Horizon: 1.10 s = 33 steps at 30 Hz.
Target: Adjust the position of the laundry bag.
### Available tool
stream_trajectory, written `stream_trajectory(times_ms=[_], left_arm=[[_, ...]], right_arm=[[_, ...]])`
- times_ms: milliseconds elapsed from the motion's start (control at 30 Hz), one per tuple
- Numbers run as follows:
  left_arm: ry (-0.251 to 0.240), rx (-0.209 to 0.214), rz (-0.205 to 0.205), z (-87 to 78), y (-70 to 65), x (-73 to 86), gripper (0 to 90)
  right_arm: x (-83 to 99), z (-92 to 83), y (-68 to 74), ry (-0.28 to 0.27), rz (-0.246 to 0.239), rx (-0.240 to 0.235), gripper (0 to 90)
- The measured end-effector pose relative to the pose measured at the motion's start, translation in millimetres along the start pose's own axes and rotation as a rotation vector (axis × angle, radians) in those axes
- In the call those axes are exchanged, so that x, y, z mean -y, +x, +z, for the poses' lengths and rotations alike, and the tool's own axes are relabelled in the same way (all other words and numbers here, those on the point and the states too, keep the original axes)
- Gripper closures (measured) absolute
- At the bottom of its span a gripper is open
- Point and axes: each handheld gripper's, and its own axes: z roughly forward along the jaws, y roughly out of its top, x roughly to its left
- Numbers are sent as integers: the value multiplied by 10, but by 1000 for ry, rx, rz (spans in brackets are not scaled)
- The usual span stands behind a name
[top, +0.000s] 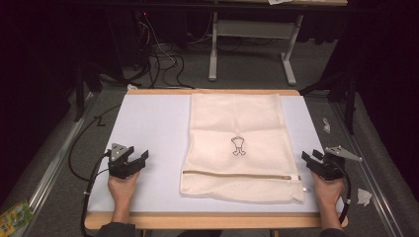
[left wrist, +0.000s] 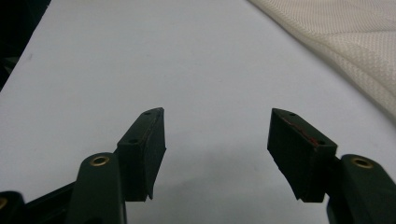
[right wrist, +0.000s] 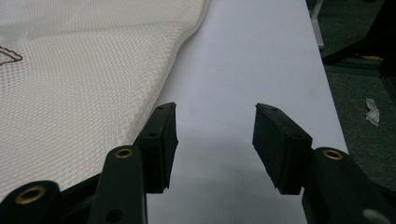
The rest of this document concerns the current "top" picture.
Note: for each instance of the white metal desk frame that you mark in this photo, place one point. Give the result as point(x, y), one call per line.
point(253, 29)

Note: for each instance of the large crumpled white paper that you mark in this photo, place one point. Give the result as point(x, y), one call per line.
point(364, 197)

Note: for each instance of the person's right dark sleeve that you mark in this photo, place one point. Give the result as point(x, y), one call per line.
point(332, 233)

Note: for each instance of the metal floor rail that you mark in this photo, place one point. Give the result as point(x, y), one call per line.
point(369, 171)
point(52, 169)

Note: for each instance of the person's left hand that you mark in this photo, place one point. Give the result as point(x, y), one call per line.
point(122, 189)

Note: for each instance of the cream mesh laundry bag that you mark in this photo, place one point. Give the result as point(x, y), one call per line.
point(240, 118)

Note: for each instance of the white table mat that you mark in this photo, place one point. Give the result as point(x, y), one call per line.
point(154, 131)

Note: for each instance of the person's dark sleeve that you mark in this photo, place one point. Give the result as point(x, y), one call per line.
point(117, 230)
point(332, 233)

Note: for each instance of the white paper sheet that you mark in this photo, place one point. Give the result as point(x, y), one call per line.
point(279, 1)

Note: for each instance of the wooden table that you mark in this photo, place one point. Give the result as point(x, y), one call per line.
point(210, 221)

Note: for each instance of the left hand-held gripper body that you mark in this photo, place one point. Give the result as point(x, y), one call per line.
point(119, 168)

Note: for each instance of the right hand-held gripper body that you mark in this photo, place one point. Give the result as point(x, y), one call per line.
point(331, 168)

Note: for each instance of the person's right hand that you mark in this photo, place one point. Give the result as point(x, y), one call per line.
point(329, 192)

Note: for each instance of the white scrap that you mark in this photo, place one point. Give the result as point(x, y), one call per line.
point(131, 87)

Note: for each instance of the person's left dark sleeve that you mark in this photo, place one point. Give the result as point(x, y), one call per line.
point(117, 230)

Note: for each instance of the small crumpled white paper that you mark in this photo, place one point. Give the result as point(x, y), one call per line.
point(326, 125)

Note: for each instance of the black metal stand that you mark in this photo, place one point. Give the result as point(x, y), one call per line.
point(79, 95)
point(350, 98)

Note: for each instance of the green printed packet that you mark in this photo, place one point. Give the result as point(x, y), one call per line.
point(14, 219)

